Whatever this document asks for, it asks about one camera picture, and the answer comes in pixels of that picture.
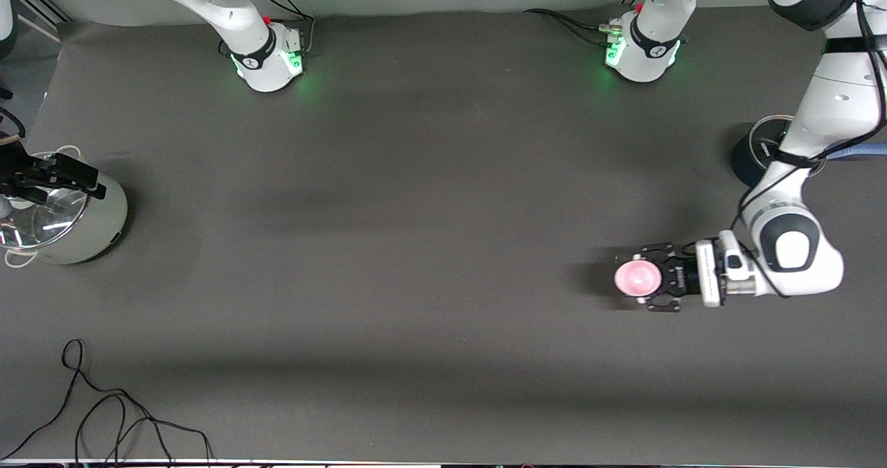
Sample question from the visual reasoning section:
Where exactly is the dark blue pan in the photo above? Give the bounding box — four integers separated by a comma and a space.
731, 114, 887, 189

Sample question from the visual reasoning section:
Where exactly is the pink plastic cup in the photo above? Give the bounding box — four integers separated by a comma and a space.
613, 258, 660, 299

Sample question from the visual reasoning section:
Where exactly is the grey-green pot with glass lid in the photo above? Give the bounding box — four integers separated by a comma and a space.
0, 146, 130, 269

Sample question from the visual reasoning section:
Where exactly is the dark grey table cover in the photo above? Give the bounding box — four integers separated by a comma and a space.
0, 3, 887, 463

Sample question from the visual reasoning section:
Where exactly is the thin black looped cable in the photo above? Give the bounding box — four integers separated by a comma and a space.
0, 338, 213, 463

